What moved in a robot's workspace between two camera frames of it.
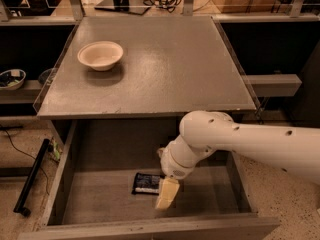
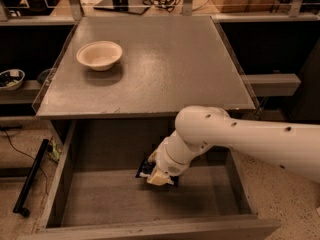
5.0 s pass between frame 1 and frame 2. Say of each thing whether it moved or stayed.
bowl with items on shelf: stayed
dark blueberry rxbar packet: moved
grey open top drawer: stayed
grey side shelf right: stayed
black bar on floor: stayed
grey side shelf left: stayed
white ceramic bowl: stayed
